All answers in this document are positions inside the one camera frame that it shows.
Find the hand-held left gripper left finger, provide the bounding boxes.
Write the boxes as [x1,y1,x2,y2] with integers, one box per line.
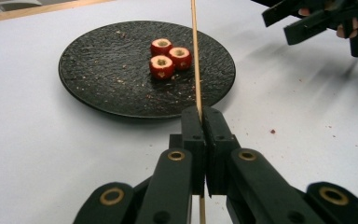
[169,105,207,196]

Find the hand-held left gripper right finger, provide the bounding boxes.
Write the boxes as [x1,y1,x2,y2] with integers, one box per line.
[202,106,241,199]

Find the red cored hawthorn fruit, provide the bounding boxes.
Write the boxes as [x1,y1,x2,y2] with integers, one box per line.
[168,47,193,71]
[148,54,175,81]
[150,37,173,57]

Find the thin wooden skewer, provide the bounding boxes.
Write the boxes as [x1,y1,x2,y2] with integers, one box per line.
[190,0,207,224]

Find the black round stone plate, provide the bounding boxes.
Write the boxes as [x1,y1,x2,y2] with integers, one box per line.
[58,20,237,120]

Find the light wooden table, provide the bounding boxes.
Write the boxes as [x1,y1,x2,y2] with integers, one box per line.
[0,0,115,25]

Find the white chair base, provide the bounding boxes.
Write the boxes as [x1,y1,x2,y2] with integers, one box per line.
[0,0,44,12]

